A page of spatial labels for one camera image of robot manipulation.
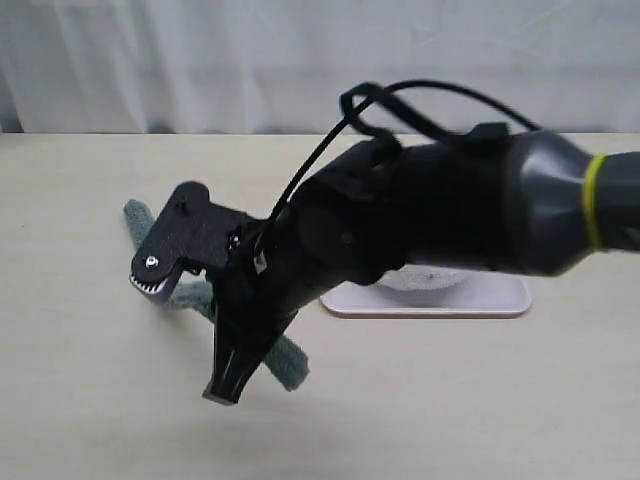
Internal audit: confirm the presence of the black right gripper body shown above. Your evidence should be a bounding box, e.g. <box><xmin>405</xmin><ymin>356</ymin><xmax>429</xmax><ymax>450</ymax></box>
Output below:
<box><xmin>208</xmin><ymin>209</ymin><xmax>330</xmax><ymax>350</ymax></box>

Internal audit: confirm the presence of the green fuzzy scarf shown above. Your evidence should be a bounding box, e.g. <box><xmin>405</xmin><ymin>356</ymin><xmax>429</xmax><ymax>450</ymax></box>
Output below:
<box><xmin>123</xmin><ymin>199</ymin><xmax>310</xmax><ymax>392</ymax></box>

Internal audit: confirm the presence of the white plush snowman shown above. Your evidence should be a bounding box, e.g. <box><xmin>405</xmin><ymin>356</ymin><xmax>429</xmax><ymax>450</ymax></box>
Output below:
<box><xmin>376</xmin><ymin>265</ymin><xmax>470</xmax><ymax>294</ymax></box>

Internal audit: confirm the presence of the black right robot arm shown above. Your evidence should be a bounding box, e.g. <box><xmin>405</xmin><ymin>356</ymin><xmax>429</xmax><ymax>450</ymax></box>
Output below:
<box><xmin>203</xmin><ymin>126</ymin><xmax>639</xmax><ymax>405</ymax></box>

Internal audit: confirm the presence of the white square tray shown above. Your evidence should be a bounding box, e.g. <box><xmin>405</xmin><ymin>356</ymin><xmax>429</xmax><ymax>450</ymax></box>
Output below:
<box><xmin>320</xmin><ymin>272</ymin><xmax>533</xmax><ymax>319</ymax></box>

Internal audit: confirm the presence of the white backdrop curtain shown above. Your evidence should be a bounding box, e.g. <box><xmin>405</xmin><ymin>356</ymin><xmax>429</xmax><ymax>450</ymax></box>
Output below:
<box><xmin>1</xmin><ymin>1</ymin><xmax>639</xmax><ymax>134</ymax></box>

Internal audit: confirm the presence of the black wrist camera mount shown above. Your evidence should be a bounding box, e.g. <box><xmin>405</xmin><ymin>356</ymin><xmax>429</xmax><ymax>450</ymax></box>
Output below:
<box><xmin>130</xmin><ymin>181</ymin><xmax>256</xmax><ymax>304</ymax></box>

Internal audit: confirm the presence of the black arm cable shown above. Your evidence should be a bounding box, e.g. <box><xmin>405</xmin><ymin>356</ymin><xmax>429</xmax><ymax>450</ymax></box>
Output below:
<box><xmin>249</xmin><ymin>78</ymin><xmax>544</xmax><ymax>261</ymax></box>

